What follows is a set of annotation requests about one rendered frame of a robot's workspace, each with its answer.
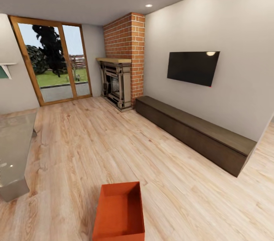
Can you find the storage box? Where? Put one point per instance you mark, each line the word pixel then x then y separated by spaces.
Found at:
pixel 119 214

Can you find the door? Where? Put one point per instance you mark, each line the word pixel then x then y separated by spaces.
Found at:
pixel 55 57

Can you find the coffee table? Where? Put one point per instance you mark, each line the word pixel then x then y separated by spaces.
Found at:
pixel 15 139

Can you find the wood fireplace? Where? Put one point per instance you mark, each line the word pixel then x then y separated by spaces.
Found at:
pixel 116 79

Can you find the cabinet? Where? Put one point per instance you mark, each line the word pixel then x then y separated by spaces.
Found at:
pixel 224 147

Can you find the wall mounted tv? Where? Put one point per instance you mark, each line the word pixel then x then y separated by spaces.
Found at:
pixel 194 67

